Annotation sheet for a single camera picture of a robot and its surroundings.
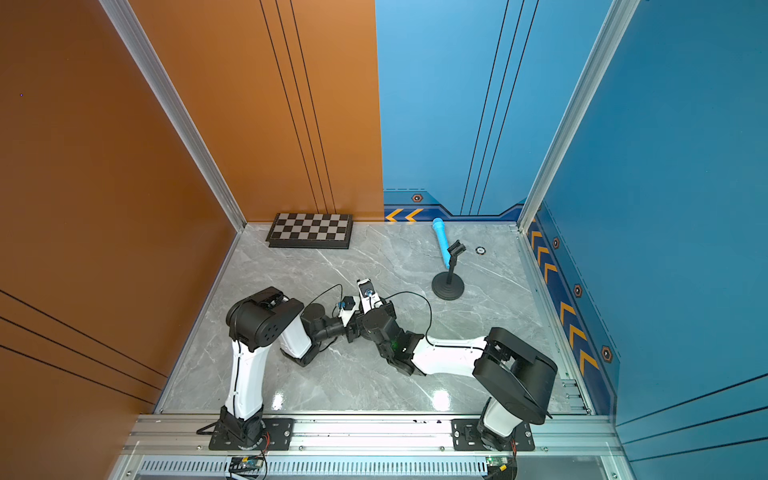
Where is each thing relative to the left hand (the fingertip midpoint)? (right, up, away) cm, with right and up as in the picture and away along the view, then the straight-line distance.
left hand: (374, 312), depth 93 cm
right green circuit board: (+31, -32, -23) cm, 50 cm away
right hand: (-2, +7, -9) cm, 11 cm away
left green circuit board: (-30, -33, -20) cm, 49 cm away
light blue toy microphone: (+24, +27, +23) cm, 43 cm away
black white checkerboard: (-26, +27, +21) cm, 43 cm away
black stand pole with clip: (+24, +20, -6) cm, 32 cm away
